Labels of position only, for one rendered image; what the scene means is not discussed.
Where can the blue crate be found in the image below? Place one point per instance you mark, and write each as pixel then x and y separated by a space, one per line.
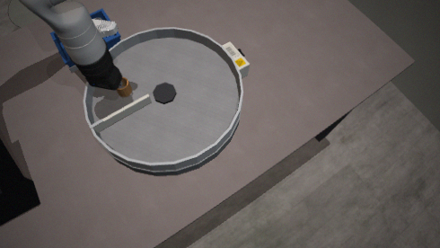
pixel 111 40

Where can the grey round turntable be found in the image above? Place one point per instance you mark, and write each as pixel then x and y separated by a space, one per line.
pixel 194 108

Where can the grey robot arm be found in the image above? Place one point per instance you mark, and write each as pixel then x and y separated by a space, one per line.
pixel 70 20

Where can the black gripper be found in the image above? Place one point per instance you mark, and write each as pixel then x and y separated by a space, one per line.
pixel 94 59

